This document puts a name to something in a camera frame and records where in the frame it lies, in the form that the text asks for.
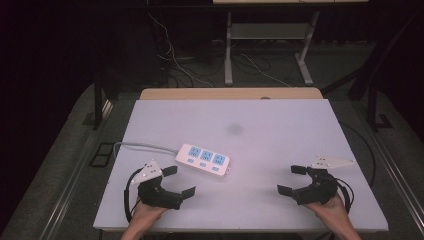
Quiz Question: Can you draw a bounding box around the black rectangular floor frame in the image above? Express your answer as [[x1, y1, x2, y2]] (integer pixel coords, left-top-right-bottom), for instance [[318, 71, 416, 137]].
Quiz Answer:
[[88, 142, 116, 169]]

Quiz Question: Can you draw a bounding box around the grey power strip cable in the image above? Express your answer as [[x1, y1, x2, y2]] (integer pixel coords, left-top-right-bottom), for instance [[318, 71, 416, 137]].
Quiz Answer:
[[112, 141, 180, 159]]

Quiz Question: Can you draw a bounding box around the wooden table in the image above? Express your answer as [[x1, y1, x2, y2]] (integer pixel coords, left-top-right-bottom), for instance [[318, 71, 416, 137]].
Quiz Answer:
[[138, 87, 324, 101]]

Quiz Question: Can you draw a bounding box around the person's left hand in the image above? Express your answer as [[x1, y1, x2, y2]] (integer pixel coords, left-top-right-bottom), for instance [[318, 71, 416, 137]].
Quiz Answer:
[[128, 199, 168, 231]]

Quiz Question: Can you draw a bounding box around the aluminium floor rail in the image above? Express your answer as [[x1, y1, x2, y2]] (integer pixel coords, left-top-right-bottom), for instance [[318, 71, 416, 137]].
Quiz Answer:
[[39, 99, 115, 240], [369, 129, 424, 229]]

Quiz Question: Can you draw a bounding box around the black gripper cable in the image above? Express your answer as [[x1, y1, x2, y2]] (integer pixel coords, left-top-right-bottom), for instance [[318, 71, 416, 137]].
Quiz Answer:
[[334, 177, 355, 215], [123, 167, 145, 224]]

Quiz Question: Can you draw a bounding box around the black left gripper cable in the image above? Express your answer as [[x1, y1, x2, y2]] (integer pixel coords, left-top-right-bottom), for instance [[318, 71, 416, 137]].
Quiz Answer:
[[123, 167, 145, 224]]

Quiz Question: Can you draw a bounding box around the long white floor cable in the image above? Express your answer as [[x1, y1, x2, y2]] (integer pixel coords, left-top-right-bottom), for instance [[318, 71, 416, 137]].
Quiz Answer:
[[147, 13, 215, 89]]

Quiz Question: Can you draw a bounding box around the black metal stand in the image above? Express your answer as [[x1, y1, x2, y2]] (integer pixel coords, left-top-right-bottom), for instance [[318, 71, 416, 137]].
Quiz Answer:
[[82, 74, 115, 131], [365, 64, 394, 132]]

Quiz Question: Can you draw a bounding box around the grey metal desk frame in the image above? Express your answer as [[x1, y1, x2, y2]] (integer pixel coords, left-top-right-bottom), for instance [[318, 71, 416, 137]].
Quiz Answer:
[[212, 0, 370, 87]]

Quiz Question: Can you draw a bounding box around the person's right hand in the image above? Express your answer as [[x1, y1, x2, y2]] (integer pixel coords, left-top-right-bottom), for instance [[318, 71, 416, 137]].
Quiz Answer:
[[303, 193, 350, 225]]

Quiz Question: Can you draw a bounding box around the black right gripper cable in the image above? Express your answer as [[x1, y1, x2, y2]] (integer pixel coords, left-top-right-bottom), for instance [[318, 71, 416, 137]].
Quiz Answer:
[[334, 177, 355, 215]]

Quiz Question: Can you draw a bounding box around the white power strip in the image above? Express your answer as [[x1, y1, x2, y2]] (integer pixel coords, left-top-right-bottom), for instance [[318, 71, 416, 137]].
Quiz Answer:
[[174, 143, 232, 178]]

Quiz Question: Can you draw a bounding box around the short white floor cable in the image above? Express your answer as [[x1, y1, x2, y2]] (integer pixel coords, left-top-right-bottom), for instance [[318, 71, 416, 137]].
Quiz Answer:
[[239, 53, 292, 88]]

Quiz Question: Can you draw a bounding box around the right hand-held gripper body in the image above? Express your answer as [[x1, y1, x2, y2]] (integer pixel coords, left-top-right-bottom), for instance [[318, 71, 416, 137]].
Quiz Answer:
[[292, 154, 356, 206]]

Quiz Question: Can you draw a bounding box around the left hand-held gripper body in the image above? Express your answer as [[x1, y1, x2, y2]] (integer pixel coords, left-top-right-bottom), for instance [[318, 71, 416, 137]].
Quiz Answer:
[[130, 159, 184, 211]]

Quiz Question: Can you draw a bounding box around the black floor cable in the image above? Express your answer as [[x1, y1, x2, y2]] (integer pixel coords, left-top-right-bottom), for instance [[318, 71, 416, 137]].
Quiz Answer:
[[339, 122, 378, 188]]

